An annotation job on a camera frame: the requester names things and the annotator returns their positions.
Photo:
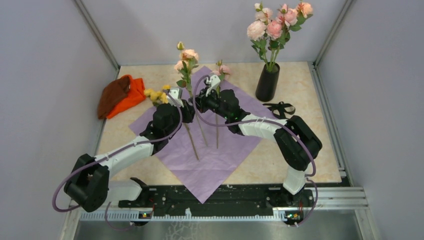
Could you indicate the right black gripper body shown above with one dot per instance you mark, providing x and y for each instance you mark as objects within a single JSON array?
[{"x": 211, "y": 102}]

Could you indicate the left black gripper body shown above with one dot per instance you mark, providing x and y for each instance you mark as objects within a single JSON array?
[{"x": 171, "y": 129}]

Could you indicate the purple wrapping paper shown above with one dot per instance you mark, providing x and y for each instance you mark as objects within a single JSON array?
[{"x": 202, "y": 177}]

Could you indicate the black ribbon with gold lettering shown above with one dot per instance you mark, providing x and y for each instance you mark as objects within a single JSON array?
[{"x": 281, "y": 109}]

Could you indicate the pink flower stem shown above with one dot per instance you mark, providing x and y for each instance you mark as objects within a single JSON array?
[
  {"x": 188, "y": 61},
  {"x": 278, "y": 32},
  {"x": 257, "y": 31}
]

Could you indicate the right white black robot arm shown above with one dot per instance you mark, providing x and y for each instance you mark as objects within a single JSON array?
[{"x": 298, "y": 144}]

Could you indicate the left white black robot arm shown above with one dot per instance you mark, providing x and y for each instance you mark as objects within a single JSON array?
[{"x": 90, "y": 183}]

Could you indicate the black vase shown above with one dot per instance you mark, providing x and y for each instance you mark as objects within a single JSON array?
[{"x": 267, "y": 83}]

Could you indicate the peach flower stem in vase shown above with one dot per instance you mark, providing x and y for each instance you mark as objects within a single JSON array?
[{"x": 305, "y": 12}]

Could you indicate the yellow rose bunch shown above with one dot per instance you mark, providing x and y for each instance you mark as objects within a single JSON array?
[{"x": 160, "y": 97}]

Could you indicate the orange cloth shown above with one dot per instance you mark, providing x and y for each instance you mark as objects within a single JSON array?
[{"x": 134, "y": 96}]

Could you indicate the brown cloth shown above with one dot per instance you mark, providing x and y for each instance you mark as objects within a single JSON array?
[{"x": 111, "y": 95}]

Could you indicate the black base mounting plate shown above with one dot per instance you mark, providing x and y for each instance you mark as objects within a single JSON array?
[{"x": 256, "y": 195}]

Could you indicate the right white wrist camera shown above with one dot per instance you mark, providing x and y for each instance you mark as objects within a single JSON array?
[{"x": 212, "y": 81}]

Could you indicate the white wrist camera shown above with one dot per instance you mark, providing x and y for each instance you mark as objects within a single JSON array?
[
  {"x": 174, "y": 97},
  {"x": 212, "y": 81}
]

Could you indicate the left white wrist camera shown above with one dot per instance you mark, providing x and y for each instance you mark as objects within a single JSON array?
[{"x": 174, "y": 97}]

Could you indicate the right aluminium frame post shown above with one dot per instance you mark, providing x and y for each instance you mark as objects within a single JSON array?
[{"x": 333, "y": 31}]

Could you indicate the aluminium corner frame post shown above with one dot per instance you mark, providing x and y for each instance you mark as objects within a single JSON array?
[{"x": 92, "y": 26}]

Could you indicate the aluminium front rail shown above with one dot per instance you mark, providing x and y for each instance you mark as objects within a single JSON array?
[{"x": 325, "y": 198}]

